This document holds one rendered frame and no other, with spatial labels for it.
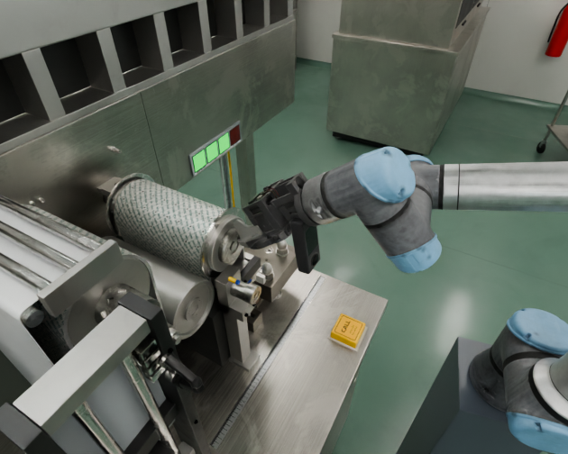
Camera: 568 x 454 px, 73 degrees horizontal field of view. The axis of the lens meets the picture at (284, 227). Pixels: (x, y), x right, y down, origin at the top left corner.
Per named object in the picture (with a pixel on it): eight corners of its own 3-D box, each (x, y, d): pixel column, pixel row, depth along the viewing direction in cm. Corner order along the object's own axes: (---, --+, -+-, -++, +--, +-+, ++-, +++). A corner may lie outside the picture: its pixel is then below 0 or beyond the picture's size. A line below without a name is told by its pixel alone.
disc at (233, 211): (207, 292, 76) (196, 238, 67) (206, 291, 77) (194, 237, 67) (249, 246, 86) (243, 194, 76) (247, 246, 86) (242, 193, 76)
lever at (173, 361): (195, 392, 44) (198, 390, 43) (161, 363, 44) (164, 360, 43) (202, 382, 45) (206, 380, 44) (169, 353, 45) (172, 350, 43)
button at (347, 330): (354, 349, 98) (356, 343, 96) (329, 337, 100) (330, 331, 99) (364, 328, 102) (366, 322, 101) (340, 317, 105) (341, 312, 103)
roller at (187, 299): (179, 351, 73) (167, 313, 65) (88, 299, 83) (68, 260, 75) (217, 306, 81) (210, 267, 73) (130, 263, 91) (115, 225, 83)
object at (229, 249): (217, 259, 72) (234, 223, 73) (208, 256, 72) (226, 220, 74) (233, 267, 78) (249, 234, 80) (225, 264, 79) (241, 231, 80)
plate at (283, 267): (271, 303, 100) (270, 287, 96) (156, 249, 115) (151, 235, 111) (300, 264, 110) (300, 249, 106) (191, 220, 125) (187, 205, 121)
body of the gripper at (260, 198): (261, 187, 70) (309, 165, 62) (288, 224, 72) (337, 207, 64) (238, 210, 65) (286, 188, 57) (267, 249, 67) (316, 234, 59)
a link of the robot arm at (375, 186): (413, 214, 49) (378, 163, 46) (345, 233, 56) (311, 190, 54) (425, 178, 54) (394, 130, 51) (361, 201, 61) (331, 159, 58)
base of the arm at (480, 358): (533, 362, 95) (551, 340, 88) (544, 423, 84) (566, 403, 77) (468, 346, 98) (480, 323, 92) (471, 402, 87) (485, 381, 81)
